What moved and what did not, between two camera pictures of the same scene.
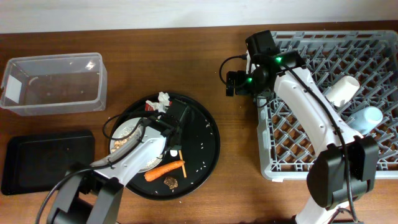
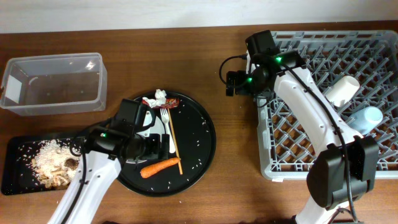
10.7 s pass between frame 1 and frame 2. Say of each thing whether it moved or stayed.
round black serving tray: stayed
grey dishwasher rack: stayed
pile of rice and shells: moved
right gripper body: stayed
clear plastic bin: stayed
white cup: stayed
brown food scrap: moved
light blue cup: stayed
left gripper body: moved
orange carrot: moved
